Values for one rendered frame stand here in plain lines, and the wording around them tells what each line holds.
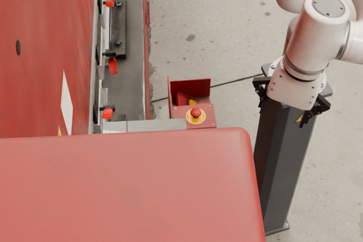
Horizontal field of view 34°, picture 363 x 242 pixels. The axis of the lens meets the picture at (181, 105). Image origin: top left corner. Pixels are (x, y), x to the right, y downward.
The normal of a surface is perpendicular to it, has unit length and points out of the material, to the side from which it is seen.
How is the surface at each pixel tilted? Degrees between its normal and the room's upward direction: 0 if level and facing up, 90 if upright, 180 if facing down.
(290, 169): 90
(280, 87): 86
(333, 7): 7
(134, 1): 0
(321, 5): 6
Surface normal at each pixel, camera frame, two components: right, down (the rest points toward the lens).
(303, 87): -0.25, 0.74
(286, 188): 0.30, 0.76
